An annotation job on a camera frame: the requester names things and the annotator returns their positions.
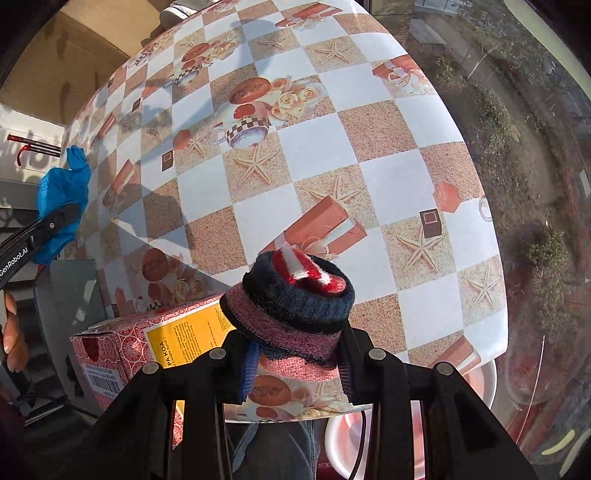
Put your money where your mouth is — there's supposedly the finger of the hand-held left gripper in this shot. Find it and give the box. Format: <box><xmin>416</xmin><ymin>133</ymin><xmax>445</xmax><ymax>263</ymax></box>
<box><xmin>27</xmin><ymin>204</ymin><xmax>84</xmax><ymax>253</ymax></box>

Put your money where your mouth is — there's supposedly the red patterned cardboard box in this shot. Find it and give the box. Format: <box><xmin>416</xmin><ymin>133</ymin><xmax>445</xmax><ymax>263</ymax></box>
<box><xmin>70</xmin><ymin>295</ymin><xmax>237</xmax><ymax>450</ymax></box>

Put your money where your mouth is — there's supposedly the person's left hand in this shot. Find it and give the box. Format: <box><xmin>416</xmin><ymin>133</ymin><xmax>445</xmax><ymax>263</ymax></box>
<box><xmin>0</xmin><ymin>291</ymin><xmax>29</xmax><ymax>371</ymax></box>

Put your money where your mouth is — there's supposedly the red and white plastic stool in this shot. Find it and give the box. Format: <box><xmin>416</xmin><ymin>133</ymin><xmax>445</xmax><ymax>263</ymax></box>
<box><xmin>323</xmin><ymin>360</ymin><xmax>498</xmax><ymax>480</ymax></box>

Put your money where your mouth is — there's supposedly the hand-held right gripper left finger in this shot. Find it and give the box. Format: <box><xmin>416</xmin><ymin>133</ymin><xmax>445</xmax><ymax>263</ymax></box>
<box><xmin>69</xmin><ymin>332</ymin><xmax>257</xmax><ymax>480</ymax></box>

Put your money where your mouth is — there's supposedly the pink navy knit sock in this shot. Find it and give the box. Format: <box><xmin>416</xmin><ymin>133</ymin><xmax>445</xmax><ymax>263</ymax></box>
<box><xmin>219</xmin><ymin>249</ymin><xmax>356</xmax><ymax>385</ymax></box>

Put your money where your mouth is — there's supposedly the teal blue knitted cloth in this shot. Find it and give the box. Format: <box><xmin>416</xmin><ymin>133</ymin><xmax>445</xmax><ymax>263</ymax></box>
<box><xmin>37</xmin><ymin>145</ymin><xmax>92</xmax><ymax>266</ymax></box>

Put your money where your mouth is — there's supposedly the checkered printed tablecloth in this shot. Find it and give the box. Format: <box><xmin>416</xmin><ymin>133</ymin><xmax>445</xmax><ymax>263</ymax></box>
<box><xmin>60</xmin><ymin>0</ymin><xmax>509</xmax><ymax>423</ymax></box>

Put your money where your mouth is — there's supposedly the person's leg in jeans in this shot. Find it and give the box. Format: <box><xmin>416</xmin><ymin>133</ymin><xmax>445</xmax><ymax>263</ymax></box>
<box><xmin>225</xmin><ymin>419</ymin><xmax>320</xmax><ymax>480</ymax></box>

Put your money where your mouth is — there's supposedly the large cardboard sheet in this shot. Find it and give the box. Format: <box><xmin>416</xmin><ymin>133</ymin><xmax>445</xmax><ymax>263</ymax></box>
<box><xmin>0</xmin><ymin>0</ymin><xmax>178</xmax><ymax>126</ymax></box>

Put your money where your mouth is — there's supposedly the black cable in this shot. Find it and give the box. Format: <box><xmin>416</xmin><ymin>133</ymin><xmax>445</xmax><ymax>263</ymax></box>
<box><xmin>347</xmin><ymin>410</ymin><xmax>371</xmax><ymax>480</ymax></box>

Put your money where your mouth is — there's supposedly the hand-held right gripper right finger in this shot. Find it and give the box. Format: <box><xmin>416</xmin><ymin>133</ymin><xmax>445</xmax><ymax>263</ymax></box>
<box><xmin>318</xmin><ymin>330</ymin><xmax>539</xmax><ymax>480</ymax></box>

